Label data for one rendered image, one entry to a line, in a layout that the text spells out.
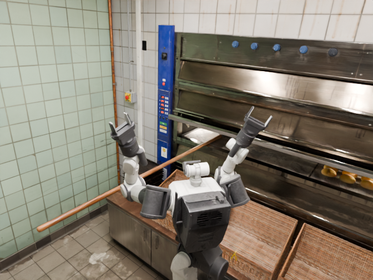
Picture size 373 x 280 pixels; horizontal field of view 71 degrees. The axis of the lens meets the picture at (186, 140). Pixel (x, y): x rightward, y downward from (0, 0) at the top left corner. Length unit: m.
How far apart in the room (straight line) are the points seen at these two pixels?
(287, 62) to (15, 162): 2.32
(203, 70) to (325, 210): 1.39
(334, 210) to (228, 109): 1.04
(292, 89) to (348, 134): 0.44
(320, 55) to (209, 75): 0.81
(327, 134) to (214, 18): 1.15
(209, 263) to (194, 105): 1.32
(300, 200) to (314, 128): 0.56
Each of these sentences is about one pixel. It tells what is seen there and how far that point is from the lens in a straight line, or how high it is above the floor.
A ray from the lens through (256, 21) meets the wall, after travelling 2.00.
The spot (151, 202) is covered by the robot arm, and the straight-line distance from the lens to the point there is 1.27.
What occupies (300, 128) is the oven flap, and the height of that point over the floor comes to 1.54.
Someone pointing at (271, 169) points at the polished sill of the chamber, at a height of 1.17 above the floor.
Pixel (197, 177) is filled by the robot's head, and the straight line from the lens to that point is 1.32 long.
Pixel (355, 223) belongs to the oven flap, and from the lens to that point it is 2.14.
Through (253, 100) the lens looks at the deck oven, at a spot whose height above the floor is 1.66.
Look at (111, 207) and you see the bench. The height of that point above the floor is 0.50.
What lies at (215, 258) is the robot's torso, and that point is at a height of 1.03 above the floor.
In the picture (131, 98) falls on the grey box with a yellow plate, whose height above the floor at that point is 1.46.
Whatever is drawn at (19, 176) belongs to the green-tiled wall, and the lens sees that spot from 2.76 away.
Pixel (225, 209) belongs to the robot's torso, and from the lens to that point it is 1.23.
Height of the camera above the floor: 2.11
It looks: 22 degrees down
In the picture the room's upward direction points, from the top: 3 degrees clockwise
